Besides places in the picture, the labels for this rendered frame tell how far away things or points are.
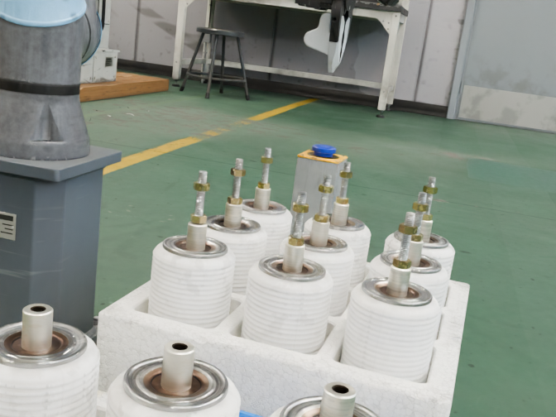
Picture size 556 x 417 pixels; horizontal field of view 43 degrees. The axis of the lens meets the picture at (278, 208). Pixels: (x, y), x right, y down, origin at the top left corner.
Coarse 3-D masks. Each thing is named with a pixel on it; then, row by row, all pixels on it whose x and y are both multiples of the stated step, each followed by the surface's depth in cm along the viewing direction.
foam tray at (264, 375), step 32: (352, 288) 96; (448, 288) 102; (128, 320) 78; (160, 320) 78; (224, 320) 80; (448, 320) 89; (128, 352) 78; (160, 352) 77; (224, 352) 75; (256, 352) 74; (288, 352) 74; (320, 352) 75; (448, 352) 80; (256, 384) 74; (288, 384) 73; (320, 384) 72; (352, 384) 71; (384, 384) 70; (416, 384) 71; (448, 384) 72; (384, 416) 71; (416, 416) 70; (448, 416) 69
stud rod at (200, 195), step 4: (200, 172) 79; (204, 172) 79; (200, 176) 79; (204, 176) 79; (200, 180) 79; (204, 180) 80; (200, 192) 80; (204, 192) 80; (196, 196) 80; (200, 196) 80; (196, 200) 80; (200, 200) 80; (196, 204) 80; (200, 204) 80; (196, 208) 80; (200, 208) 80; (196, 212) 80; (200, 212) 80
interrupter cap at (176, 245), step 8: (168, 240) 82; (176, 240) 83; (184, 240) 83; (208, 240) 84; (216, 240) 84; (168, 248) 79; (176, 248) 80; (184, 248) 81; (208, 248) 82; (216, 248) 82; (224, 248) 82; (184, 256) 78; (192, 256) 78; (200, 256) 78; (208, 256) 79; (216, 256) 79
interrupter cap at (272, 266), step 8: (272, 256) 81; (280, 256) 82; (264, 264) 78; (272, 264) 79; (280, 264) 80; (304, 264) 80; (312, 264) 81; (264, 272) 76; (272, 272) 76; (280, 272) 76; (288, 272) 78; (304, 272) 78; (312, 272) 78; (320, 272) 78; (296, 280) 75; (304, 280) 75; (312, 280) 76
